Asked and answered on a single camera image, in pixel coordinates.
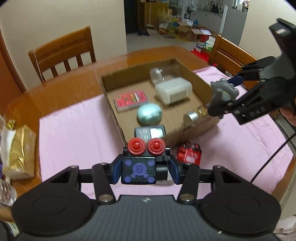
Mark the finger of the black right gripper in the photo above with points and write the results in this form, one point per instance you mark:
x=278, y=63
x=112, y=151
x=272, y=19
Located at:
x=256, y=71
x=262, y=99

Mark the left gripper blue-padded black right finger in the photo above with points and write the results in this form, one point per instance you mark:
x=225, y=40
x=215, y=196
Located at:
x=187, y=175

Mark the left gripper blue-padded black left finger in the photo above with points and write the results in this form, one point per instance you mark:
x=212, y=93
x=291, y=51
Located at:
x=104, y=175

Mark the grey rubber cat toy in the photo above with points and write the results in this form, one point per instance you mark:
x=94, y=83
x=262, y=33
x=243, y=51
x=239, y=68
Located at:
x=222, y=91

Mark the black cube robot toy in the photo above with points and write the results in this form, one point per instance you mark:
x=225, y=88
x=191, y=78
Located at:
x=146, y=163

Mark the clear bottle of gold capsules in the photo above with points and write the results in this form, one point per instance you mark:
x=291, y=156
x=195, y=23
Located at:
x=193, y=117

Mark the black digital timer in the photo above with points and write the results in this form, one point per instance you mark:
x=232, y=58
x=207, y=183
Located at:
x=147, y=133

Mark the white translucent plastic container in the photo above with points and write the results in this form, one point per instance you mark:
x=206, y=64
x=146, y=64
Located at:
x=173, y=90

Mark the red cube robot toy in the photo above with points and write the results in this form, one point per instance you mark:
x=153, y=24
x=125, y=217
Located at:
x=189, y=153

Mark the right wooden chair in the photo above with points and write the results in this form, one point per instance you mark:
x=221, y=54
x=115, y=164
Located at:
x=229, y=56

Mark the wooden chair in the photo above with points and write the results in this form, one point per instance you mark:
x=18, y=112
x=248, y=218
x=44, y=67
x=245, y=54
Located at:
x=229, y=56
x=60, y=50

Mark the pale green egg-shaped object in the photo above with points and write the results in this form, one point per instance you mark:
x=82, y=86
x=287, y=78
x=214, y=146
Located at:
x=149, y=114

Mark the pink card pack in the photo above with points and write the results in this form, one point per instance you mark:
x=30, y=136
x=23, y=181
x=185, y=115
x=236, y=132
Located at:
x=130, y=100

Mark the gold foil bag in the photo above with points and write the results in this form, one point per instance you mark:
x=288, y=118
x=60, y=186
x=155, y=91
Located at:
x=18, y=151

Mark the clear plastic water bottle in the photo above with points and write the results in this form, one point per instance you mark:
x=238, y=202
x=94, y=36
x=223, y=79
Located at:
x=8, y=194

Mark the left wooden chair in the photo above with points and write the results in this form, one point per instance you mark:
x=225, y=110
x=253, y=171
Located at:
x=60, y=50

